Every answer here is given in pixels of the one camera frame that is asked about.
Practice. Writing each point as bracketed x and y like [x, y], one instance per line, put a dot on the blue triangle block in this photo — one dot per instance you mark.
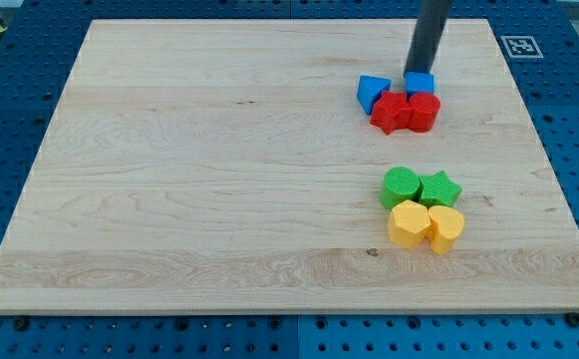
[369, 90]

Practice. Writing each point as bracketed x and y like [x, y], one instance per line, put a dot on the red star block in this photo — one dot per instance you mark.
[391, 112]

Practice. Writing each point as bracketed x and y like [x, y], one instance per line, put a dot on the green star block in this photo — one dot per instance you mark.
[438, 189]

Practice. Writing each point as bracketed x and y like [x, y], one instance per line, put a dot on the light wooden board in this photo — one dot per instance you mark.
[225, 167]

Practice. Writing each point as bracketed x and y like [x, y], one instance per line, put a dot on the green cylinder block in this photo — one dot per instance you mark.
[399, 184]

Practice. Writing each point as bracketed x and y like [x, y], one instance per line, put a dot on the yellow pentagon block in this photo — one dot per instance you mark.
[408, 224]

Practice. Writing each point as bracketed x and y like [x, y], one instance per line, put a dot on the red cylinder block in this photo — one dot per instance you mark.
[425, 107]

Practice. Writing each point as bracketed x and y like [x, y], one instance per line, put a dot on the blue cube block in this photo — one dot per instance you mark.
[416, 82]

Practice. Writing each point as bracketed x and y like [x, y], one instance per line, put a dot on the yellow heart block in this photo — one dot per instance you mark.
[447, 225]

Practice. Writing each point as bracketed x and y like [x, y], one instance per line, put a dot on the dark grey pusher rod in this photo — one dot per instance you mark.
[427, 34]

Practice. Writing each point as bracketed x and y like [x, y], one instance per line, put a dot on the white fiducial marker tag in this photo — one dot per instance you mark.
[521, 47]

